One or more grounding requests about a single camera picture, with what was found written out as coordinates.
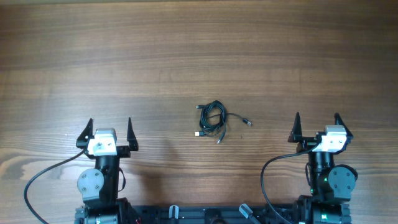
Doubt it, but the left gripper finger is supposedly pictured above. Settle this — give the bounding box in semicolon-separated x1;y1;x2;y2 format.
76;118;93;147
127;117;139;151

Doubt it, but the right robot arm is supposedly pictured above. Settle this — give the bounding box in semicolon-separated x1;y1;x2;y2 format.
288;113;358;224

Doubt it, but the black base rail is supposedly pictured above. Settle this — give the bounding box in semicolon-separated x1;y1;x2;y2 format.
133;204;284;224

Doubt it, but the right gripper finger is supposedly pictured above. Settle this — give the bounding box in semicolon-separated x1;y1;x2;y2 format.
288;112;302;143
334;113;354;146

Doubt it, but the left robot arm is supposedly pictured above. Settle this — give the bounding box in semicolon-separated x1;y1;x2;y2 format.
74;119;142;224

